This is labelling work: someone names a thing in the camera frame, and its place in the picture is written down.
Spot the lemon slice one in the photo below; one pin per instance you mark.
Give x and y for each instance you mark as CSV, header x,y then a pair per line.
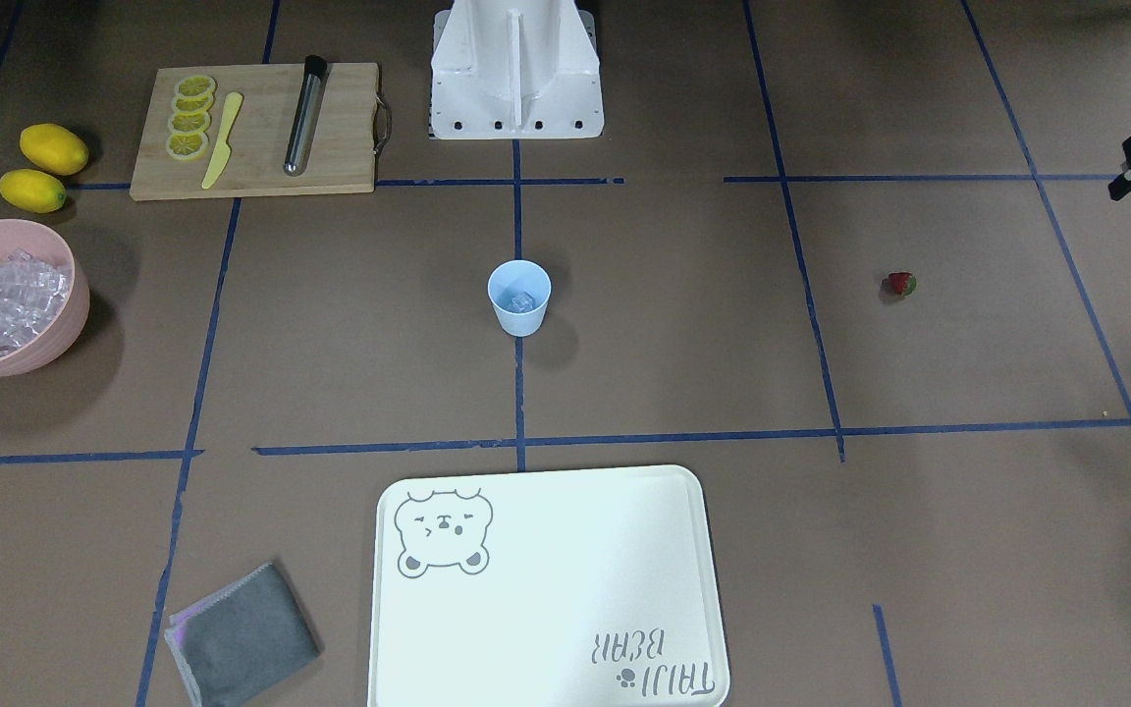
x,y
194,87

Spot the yellow lemon far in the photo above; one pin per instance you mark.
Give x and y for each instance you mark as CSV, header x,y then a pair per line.
x,y
54,148

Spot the light blue cup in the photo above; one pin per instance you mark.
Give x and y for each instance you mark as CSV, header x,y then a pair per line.
x,y
519,275

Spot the lemon slice four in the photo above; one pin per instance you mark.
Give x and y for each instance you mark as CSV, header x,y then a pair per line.
x,y
186,146

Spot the wooden cutting board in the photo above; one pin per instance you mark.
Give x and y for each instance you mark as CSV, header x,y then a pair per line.
x,y
351,124

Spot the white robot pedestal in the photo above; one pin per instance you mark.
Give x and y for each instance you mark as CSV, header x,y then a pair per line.
x,y
515,70

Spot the metal muddler black tip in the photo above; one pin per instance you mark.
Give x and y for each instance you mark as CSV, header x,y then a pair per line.
x,y
314,75

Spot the yellow plastic knife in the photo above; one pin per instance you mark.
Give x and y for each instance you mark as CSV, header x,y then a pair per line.
x,y
221,149

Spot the lemon slice three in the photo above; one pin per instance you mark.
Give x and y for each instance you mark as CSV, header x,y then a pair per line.
x,y
189,123

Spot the lemon slice two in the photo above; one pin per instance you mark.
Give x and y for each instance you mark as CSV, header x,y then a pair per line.
x,y
192,104

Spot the yellow lemon near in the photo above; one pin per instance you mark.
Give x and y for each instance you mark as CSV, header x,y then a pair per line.
x,y
33,191

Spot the red strawberry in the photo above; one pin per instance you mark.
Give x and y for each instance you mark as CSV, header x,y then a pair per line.
x,y
901,284

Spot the grey folded cloth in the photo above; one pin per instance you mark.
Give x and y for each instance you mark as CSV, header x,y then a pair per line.
x,y
241,640

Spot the pink bowl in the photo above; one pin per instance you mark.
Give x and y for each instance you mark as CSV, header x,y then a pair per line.
x,y
63,332

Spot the yellow lemon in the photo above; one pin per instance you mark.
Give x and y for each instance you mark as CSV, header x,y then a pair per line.
x,y
54,148
33,191

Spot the cream bear tray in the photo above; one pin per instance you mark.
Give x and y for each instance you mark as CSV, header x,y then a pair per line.
x,y
585,587

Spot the ice cube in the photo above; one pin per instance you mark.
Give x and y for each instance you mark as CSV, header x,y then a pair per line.
x,y
520,302

